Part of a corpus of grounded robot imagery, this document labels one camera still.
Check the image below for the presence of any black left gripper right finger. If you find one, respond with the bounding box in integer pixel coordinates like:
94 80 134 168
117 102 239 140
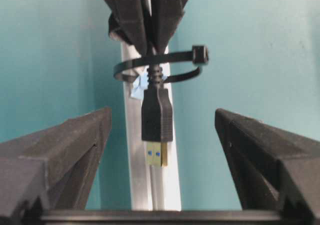
214 108 320 225

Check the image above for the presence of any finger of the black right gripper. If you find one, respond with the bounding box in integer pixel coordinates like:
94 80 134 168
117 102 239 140
104 0 152 53
151 0 188 54

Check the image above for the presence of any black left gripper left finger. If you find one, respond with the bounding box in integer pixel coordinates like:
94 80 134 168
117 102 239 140
0 107 112 225

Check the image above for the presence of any black USB cable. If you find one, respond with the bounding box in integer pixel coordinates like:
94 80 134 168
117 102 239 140
141 47 174 169

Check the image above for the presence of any black zip tie loop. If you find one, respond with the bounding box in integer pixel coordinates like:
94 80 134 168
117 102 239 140
113 45 209 83

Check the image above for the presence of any blue tape piece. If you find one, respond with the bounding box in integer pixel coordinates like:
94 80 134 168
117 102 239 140
129 71 168 101

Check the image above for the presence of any silver aluminium extrusion frame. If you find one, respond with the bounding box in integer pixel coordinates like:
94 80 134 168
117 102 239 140
123 82 182 211

